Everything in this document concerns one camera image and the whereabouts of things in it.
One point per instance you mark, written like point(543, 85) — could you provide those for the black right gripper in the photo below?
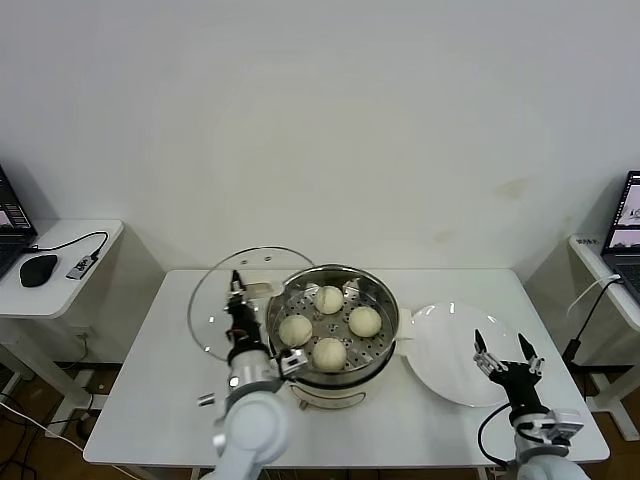
point(520, 385)

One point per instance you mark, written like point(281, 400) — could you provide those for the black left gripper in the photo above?
point(244, 330)

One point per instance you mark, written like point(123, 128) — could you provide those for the round glass pot lid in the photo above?
point(262, 289)

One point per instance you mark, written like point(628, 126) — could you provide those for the white steamed baozi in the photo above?
point(295, 331)
point(328, 300)
point(365, 321)
point(329, 354)

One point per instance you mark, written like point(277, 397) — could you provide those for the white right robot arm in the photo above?
point(550, 465)

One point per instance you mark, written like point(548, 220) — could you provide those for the stainless steel steamer basket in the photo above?
point(385, 350)

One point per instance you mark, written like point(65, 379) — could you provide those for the white round plate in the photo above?
point(440, 360)

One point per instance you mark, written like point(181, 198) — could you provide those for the cream electric cooker pot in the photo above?
point(340, 392)

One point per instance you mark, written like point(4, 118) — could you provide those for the black open laptop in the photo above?
point(10, 235)
point(625, 250)

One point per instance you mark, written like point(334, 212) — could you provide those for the small grey usb hub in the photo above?
point(80, 267)

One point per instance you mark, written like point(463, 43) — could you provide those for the black computer mouse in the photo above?
point(37, 270)

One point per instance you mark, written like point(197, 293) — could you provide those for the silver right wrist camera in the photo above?
point(562, 426)

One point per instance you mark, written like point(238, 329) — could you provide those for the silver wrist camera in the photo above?
point(562, 426)
point(292, 361)

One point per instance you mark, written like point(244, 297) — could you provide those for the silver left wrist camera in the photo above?
point(292, 361)

